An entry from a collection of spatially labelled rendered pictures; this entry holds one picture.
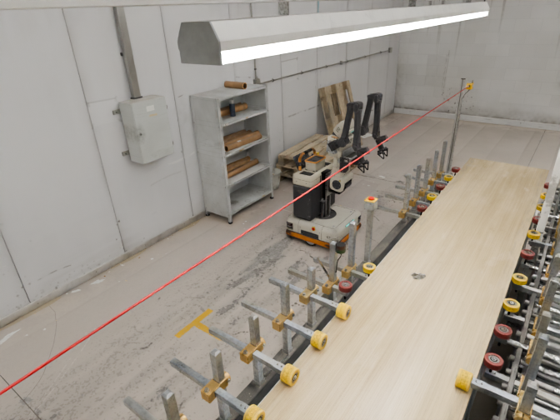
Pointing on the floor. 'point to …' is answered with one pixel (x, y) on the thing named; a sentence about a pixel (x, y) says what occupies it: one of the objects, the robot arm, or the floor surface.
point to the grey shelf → (207, 161)
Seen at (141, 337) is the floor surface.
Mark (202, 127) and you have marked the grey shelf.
